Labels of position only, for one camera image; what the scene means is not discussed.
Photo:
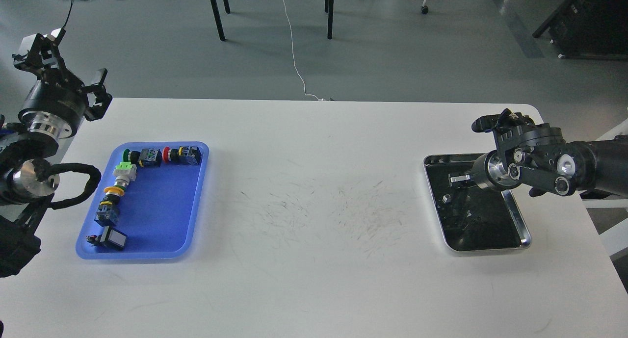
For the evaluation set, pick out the red push button switch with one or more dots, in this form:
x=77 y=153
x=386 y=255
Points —
x=187 y=155

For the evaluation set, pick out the green push button switch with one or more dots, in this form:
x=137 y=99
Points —
x=147 y=157

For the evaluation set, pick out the green white connector part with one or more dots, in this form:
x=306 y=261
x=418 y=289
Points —
x=126 y=169

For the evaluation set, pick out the black table leg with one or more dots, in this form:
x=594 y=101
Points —
x=217 y=17
x=329 y=9

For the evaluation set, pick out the silver metal tray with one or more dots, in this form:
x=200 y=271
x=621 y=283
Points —
x=477 y=220

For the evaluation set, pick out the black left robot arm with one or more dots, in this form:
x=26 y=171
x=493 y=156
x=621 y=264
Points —
x=29 y=179

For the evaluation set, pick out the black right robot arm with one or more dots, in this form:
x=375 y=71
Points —
x=561 y=169

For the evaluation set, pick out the black cabinet on casters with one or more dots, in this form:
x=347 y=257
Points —
x=588 y=29

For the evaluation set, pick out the yellow push button switch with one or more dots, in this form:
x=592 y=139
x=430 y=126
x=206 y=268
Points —
x=108 y=211

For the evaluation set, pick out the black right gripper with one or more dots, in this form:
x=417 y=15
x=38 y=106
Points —
x=487 y=172

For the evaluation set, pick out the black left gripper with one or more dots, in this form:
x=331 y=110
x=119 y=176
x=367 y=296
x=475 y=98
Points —
x=50 y=107

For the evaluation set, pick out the blue plastic tray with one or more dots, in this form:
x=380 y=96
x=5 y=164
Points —
x=157 y=212

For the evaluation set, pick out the black table leg left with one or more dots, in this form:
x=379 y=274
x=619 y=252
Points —
x=217 y=17

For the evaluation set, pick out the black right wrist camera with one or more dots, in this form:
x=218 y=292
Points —
x=513 y=130

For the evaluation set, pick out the black table leg right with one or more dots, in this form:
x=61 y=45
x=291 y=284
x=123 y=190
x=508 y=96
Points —
x=329 y=9

